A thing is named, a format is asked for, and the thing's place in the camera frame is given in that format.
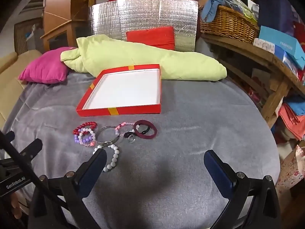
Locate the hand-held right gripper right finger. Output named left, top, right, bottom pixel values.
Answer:
left=204, top=150, right=282, bottom=229

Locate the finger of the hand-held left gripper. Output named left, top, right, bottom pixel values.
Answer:
left=20, top=139, right=43, bottom=159
left=3, top=131, right=15, bottom=144

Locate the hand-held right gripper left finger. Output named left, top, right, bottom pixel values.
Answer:
left=29, top=149, right=108, bottom=229

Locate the white bead bracelet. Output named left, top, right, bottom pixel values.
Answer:
left=93, top=144, right=120, bottom=173

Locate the silver bangle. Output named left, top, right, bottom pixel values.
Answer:
left=96, top=126, right=121, bottom=146

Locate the red bead bracelet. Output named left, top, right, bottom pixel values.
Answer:
left=73, top=121, right=99, bottom=135

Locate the pink crystal bead bracelet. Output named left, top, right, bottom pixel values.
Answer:
left=115, top=122, right=137, bottom=137

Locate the black hair tie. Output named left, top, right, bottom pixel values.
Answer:
left=126, top=123, right=155, bottom=140

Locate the maroon hair band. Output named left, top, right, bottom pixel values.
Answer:
left=133, top=120, right=158, bottom=141

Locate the red cardboard box lid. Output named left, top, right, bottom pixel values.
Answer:
left=76, top=64, right=162, bottom=117

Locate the person's left hand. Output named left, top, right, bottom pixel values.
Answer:
left=10, top=192, right=22, bottom=220

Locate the grey blanket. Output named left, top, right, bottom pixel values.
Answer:
left=5, top=70, right=281, bottom=229

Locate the beige sofa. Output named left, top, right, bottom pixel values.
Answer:
left=0, top=50, right=42, bottom=130

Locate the floral paper bag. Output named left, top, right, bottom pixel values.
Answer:
left=275, top=145, right=305, bottom=197

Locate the pink pillow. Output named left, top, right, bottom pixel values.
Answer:
left=18, top=47, right=78, bottom=84

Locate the stack of orange cloths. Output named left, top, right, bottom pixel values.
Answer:
left=278, top=102, right=305, bottom=141

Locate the wicker cabinet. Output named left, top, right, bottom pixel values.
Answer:
left=14, top=18, right=44, bottom=54

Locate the wooden bench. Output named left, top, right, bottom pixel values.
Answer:
left=200, top=33, right=305, bottom=127

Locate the light green quilt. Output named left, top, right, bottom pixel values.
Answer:
left=60, top=35, right=227, bottom=81

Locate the white patterned box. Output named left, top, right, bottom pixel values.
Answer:
left=253, top=38, right=276, bottom=53

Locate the wooden furniture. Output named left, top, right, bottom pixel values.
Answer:
left=40, top=0, right=116, bottom=54

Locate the blue cardboard box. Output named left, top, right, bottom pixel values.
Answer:
left=258, top=25, right=305, bottom=69

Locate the red cushion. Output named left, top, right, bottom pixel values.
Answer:
left=126, top=26, right=176, bottom=52

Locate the wicker basket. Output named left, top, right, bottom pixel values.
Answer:
left=199, top=5, right=261, bottom=45

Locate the silver foil panel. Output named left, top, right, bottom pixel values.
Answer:
left=89, top=0, right=200, bottom=52

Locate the blue cloth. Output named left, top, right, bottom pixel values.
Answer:
left=202, top=0, right=226, bottom=22

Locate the clear plastic bag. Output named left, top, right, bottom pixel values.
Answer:
left=223, top=0, right=260, bottom=21

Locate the dark blue bag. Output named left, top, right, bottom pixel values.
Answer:
left=258, top=0, right=295, bottom=37

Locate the black cable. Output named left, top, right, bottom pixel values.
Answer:
left=0, top=129, right=72, bottom=209

